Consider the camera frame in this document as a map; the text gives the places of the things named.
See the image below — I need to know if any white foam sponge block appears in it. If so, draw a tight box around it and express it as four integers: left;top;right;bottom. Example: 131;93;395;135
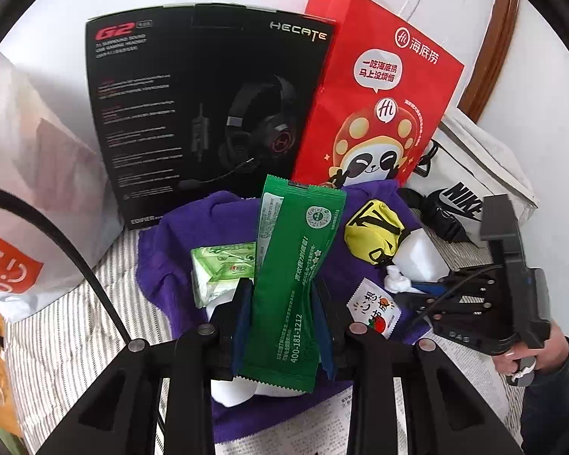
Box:
393;229;450;282

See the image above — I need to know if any green tissue pack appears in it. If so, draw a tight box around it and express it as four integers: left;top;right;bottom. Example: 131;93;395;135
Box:
190;242;256;308

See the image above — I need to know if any white tomato print packet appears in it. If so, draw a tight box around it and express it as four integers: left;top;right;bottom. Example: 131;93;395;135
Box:
346;278;402;339

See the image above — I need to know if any yellow pouch with black straps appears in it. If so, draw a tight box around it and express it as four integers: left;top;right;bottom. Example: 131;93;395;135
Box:
344;199;410;266

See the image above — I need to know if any white and mint glove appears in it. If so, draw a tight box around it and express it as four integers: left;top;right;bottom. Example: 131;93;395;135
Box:
203;290;310;408

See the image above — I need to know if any green snack packet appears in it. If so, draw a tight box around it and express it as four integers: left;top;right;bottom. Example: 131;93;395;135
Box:
238;176;346;393

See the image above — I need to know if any person's right hand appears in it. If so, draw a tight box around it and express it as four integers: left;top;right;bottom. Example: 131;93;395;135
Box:
492;322;569;376

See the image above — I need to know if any purple towel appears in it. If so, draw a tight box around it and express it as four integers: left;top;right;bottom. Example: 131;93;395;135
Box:
136;181;421;444

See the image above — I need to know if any newspaper sheet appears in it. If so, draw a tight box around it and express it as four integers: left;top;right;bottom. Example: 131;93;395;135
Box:
208;325;527;455

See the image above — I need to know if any white Nike waist bag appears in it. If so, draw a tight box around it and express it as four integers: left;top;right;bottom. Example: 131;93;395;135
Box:
404;109;538;248

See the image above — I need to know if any striped bed quilt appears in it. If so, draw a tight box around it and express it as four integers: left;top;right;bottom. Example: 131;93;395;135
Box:
0;225;527;455

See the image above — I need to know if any black headset box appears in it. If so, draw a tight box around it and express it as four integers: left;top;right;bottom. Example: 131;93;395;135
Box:
85;3;334;229

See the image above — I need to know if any red panda paper bag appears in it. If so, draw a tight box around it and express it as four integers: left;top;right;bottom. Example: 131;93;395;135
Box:
293;0;464;188

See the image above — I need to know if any white Miniso plastic bag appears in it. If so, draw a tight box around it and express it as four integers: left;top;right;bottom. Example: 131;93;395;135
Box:
0;52;123;323

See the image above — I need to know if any black cable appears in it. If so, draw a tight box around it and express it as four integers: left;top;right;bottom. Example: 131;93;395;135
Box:
0;183;135;345

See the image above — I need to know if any brown wooden door frame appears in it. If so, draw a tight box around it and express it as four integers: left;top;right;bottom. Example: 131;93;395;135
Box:
458;0;519;123

